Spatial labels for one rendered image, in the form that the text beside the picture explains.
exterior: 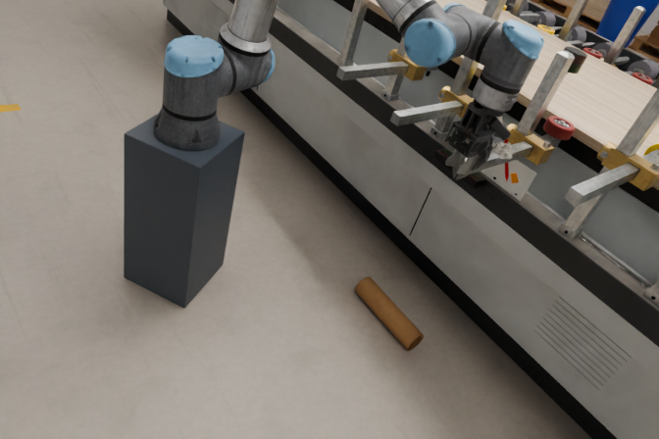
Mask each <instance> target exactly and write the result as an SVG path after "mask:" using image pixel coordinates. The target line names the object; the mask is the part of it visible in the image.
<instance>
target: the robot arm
mask: <svg viewBox="0 0 659 439"><path fill-rule="evenodd" d="M278 1H279V0H235V1H234V5H233V9H232V13H231V17H230V20H229V23H226V24H223V25H222V26H221V29H220V33H219V37H218V41H215V40H213V39H211V38H208V37H205V38H202V37H201V36H198V35H186V36H181V37H179V38H175V39H174V40H172V41H171V42H170V43H169V44H168V46H167V50H166V56H165V59H164V65H165V66H164V85H163V105H162V108H161V110H160V112H159V114H158V116H157V118H156V120H155V121H154V134H155V136H156V137H157V138H158V139H159V140H160V141H161V142H162V143H164V144H166V145H168V146H170V147H173V148H176V149H179V150H185V151H200V150H205V149H208V148H211V147H213V146H215V145H216V144H217V143H218V142H219V140H220V137H221V127H220V124H219V120H218V117H217V105H218V99H219V98H221V97H224V96H227V95H230V94H232V93H236V92H239V91H242V90H245V89H248V88H251V87H256V86H258V85H260V84H261V83H263V82H265V81H267V80H268V79H269V78H270V77H271V75H272V72H273V71H274V68H275V55H274V51H272V49H271V41H270V39H269V37H268V32H269V29H270V26H271V22H272V19H273V16H274V13H275V10H276V7H277V4H278ZM376 1H377V3H378V4H379V5H380V7H381V8H382V9H383V10H384V12H385V13H386V14H387V15H388V17H389V18H390V19H391V20H392V22H393V23H394V24H395V25H396V27H397V29H398V31H399V32H400V33H401V35H402V36H403V37H404V48H405V51H406V54H407V56H408V57H409V58H410V60H411V61H412V62H414V63H415V64H416V65H418V66H421V67H425V68H431V67H437V66H441V65H443V64H445V63H447V62H448V61H449V60H452V59H454V58H457V57H459V56H462V55H463V56H465V57H467V58H469V59H471V60H473V61H475V62H477V63H479V64H481V65H483V66H484V67H483V70H482V73H481V75H480V77H479V80H478V82H477V84H476V86H475V88H474V90H473V93H472V95H473V97H474V101H473V102H470V104H469V106H468V108H467V110H466V112H465V114H464V116H463V118H462V120H461V121H457V122H453V124H452V125H451V127H450V130H449V132H448V134H447V136H446V138H445V140H444V141H449V145H451V146H452V147H453V148H455V149H456V150H455V152H454V154H453V155H451V156H450V157H449V158H447V160H446V161H445V164H446V165H447V166H450V167H453V168H452V170H453V178H455V179H456V180H457V179H461V178H463V177H465V176H467V175H469V174H470V173H471V172H473V171H474V170H476V169H478V168H479V167H480V166H481V165H483V164H484V163H485V162H486V161H487V160H488V158H489V156H490V153H491V151H492V149H493V147H492V144H493V140H495V137H498V138H501V139H502V140H503V141H504V140H506V139H507V138H508V137H509V135H510V134H511V132H510V131H509V130H508V129H507V126H506V125H505V124H504V123H503V122H501V121H500V120H499V119H498V118H497V117H501V116H503V114H504V112H506V111H509V110H511V108H512V106H513V104H514V103H515V102H516V101H517V97H518V95H519V93H520V91H521V89H522V87H523V85H524V83H525V81H526V79H527V78H528V76H529V74H530V72H531V70H532V67H533V65H534V63H535V61H536V60H537V59H538V58H539V54H540V51H541V49H542V47H543V45H544V39H543V37H542V36H541V34H540V33H538V32H537V31H536V30H535V29H533V28H531V27H530V26H528V25H526V24H522V23H520V22H517V21H513V20H508V21H506V22H504V23H503V24H502V23H500V22H498V21H496V20H493V19H491V18H489V17H487V16H484V15H482V14H480V13H478V12H475V11H473V10H471V9H469V8H467V7H466V6H464V5H462V4H457V3H449V4H447V5H445V7H443V8H441V7H440V5H439V4H438V3H437V2H436V1H435V0H376ZM453 127H455V129H454V132H453V134H452V136H449V134H450V132H451V130H452V128H453ZM466 158H468V160H467V161H466V163H465V159H466Z"/></svg>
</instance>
